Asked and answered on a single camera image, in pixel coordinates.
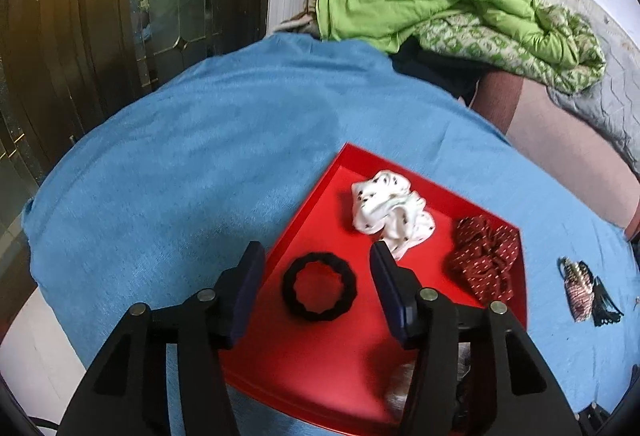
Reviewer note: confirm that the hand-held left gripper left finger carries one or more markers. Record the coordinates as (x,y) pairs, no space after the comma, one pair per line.
(247,281)

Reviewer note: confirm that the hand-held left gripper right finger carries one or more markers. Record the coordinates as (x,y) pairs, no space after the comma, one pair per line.
(390,286)

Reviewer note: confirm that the red tray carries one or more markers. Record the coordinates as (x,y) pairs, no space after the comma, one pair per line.
(325,351)

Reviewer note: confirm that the red plaid scrunchie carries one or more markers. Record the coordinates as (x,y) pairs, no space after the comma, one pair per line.
(578,300)

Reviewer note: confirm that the black scrunchie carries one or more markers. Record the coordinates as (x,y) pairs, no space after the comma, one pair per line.
(292,301)

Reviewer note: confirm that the white dotted scrunchie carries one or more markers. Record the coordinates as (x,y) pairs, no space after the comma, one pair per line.
(385,211)

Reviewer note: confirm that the dark red dotted scrunchie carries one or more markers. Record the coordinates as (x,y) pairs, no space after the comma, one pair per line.
(480,261)

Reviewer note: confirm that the grey furry hair accessory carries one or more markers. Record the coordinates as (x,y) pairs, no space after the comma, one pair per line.
(400,383)

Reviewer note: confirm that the blue cloth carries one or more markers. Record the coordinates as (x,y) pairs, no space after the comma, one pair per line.
(200,165)

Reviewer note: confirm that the pinkish brown mattress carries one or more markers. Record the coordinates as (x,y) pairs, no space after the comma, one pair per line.
(550,140)

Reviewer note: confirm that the black tassel hair clip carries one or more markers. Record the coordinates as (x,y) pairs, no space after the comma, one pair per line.
(606,306)

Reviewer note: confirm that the dark cloth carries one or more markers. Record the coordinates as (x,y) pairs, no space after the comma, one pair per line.
(430,65)

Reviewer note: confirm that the beige cloth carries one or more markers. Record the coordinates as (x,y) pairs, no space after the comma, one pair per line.
(305,13)

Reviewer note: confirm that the grey quilt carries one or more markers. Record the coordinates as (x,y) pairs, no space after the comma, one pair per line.
(600,105)

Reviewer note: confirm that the wooden door with glass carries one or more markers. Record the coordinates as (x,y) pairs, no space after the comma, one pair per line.
(50,40)

